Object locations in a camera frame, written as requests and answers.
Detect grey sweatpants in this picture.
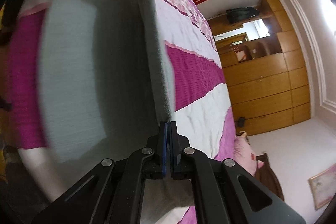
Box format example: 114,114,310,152
37,0,195,224

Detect pink checked pillow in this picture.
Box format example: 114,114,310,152
234,135,264,176

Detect dark wooden headboard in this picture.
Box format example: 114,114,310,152
255,153,284,201

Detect small black bag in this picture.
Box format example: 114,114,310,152
237,117,245,128

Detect striped magenta bed cover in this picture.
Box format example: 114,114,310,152
4,0,238,224

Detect dark hanging jacket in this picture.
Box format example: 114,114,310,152
226,6,260,24

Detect framed wedding photo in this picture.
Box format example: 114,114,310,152
308,164,336,210

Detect large wooden wardrobe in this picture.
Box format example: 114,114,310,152
209,0,311,135

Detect red gift box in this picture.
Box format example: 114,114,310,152
234,46,252,63

